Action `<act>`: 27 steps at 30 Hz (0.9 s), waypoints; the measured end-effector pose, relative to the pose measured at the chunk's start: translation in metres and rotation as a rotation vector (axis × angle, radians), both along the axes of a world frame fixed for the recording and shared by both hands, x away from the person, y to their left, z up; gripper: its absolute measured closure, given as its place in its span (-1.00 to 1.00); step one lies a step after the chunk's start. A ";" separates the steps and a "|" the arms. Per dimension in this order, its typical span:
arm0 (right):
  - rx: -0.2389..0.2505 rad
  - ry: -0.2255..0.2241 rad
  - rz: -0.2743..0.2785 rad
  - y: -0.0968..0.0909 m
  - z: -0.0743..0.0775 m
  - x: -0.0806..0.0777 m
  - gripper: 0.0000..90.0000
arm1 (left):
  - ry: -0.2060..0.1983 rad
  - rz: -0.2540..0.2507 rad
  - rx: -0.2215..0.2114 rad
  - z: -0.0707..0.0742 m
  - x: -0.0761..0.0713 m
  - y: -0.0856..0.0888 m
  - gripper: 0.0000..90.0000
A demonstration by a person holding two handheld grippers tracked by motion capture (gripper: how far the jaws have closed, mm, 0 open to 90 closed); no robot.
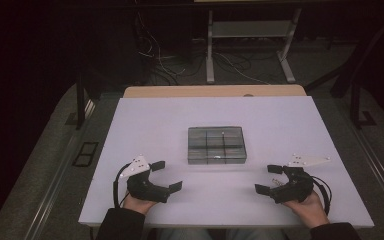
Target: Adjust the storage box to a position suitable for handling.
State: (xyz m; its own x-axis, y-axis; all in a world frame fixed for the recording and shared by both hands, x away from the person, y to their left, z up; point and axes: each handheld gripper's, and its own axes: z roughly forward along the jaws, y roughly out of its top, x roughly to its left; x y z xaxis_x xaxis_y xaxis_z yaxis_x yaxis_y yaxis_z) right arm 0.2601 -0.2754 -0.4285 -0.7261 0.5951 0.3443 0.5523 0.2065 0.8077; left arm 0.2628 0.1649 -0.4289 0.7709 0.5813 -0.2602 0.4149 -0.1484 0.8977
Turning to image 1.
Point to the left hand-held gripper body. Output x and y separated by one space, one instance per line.
145 190

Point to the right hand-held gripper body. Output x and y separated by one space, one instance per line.
296 188

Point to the gold jewellery piece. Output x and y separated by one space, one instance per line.
276 182

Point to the smoked clear compartment box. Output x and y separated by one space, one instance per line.
216 145

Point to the person's left hand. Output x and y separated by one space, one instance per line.
139 205

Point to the person's right hand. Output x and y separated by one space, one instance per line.
308 211

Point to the light wooden table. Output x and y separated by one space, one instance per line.
213 90

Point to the black stand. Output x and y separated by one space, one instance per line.
80 103
356 106

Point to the grey metal stand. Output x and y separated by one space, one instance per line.
251 29

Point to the black floor socket frame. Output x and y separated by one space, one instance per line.
85 154

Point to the metal floor rail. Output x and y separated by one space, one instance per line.
380 170
53 190

